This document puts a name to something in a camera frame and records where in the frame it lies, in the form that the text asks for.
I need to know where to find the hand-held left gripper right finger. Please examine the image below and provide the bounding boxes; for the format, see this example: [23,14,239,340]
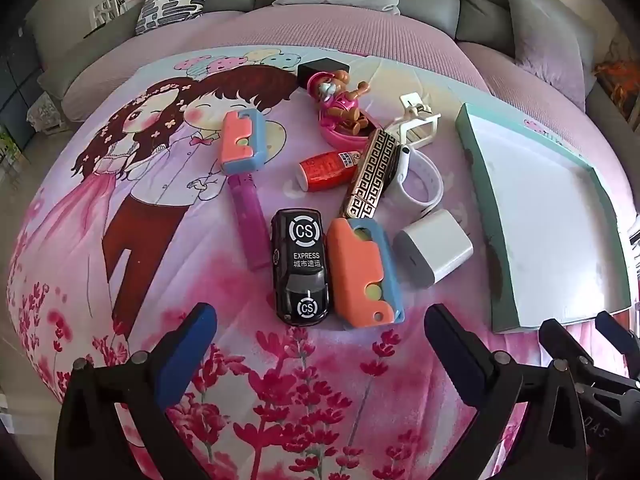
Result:
[424,304,586,480]

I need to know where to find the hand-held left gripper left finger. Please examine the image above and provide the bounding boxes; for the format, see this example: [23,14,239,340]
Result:
[55,302,218,480]

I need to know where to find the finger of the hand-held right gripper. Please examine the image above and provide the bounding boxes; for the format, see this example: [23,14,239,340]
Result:
[539,318,608,378]
[594,310,640,388]

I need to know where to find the white charger plug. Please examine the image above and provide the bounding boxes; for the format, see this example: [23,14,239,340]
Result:
[392,208,474,288]

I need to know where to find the white box lid tray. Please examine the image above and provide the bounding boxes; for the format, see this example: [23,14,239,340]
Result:
[454,102,633,335]

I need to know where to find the orange blue plastic toy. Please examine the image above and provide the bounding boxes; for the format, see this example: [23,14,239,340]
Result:
[220,108,266,177]
[327,217,405,332]

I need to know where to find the black toy car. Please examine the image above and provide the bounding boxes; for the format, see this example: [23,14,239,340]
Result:
[270,207,331,328]

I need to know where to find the white smartwatch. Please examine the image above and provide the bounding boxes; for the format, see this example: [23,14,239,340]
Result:
[386,144,445,216]

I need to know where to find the gold patterned lighter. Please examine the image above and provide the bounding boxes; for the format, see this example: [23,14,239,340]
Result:
[340,129,399,221]

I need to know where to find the small red bottle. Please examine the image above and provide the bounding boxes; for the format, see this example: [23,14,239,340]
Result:
[298,150,363,195]

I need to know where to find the cream hair claw clip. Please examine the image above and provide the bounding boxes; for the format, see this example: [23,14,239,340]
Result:
[385,91,443,150]

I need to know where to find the pink toy with bear figure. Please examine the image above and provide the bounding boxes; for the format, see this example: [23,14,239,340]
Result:
[306,70,386,148]

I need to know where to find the black power adapter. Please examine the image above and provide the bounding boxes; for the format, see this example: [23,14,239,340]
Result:
[296,57,350,90]

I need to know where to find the grey purple pillow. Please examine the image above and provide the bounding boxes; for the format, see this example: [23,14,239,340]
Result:
[505,0,598,96]

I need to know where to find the dark cabinet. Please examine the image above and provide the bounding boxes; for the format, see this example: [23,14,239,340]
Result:
[0,10,43,126]

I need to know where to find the pink sofa seat cover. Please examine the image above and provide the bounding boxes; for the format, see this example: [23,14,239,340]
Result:
[62,7,591,126]

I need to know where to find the books beside sofa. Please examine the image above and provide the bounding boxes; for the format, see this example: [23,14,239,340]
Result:
[90,0,143,26]

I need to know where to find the grey sofa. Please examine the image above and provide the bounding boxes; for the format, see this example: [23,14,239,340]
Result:
[22,0,640,126]

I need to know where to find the orange wall decoration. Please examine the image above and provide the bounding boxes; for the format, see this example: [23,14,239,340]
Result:
[595,57,640,121]

